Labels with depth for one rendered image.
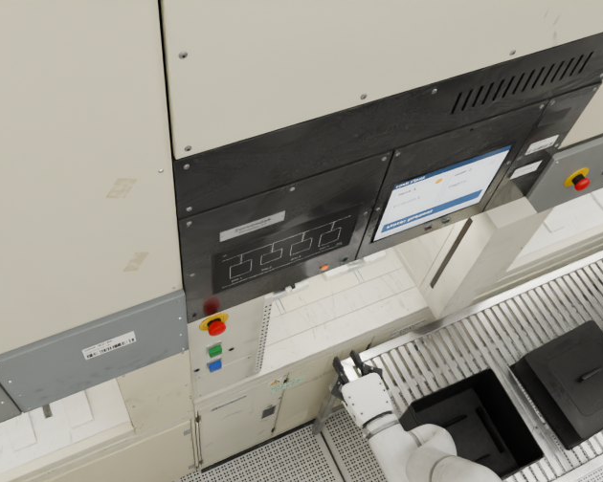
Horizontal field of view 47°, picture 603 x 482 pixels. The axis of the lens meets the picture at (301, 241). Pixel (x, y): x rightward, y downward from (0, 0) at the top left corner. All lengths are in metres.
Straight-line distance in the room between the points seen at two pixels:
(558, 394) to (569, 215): 0.65
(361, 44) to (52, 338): 0.74
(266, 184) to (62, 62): 0.44
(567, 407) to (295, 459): 1.12
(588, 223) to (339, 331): 0.97
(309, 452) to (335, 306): 0.90
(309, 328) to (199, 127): 1.19
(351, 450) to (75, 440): 1.25
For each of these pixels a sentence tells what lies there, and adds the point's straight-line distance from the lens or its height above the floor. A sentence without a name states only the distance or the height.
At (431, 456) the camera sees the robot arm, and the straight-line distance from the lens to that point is 1.42.
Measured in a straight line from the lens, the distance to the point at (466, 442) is 2.15.
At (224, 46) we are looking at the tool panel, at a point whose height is 2.15.
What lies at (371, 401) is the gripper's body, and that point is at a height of 1.21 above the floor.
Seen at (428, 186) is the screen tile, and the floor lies 1.63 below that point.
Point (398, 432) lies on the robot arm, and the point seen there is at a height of 1.23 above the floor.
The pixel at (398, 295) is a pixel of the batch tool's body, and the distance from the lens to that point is 2.15.
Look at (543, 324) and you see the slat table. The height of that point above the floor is 0.76.
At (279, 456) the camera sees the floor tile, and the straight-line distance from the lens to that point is 2.82.
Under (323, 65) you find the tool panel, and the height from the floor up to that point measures 2.07.
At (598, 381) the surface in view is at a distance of 2.28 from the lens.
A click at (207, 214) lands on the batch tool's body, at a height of 1.79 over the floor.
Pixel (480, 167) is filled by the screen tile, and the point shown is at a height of 1.63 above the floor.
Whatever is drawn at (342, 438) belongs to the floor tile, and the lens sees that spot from 2.87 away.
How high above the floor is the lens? 2.73
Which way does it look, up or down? 59 degrees down
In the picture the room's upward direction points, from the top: 12 degrees clockwise
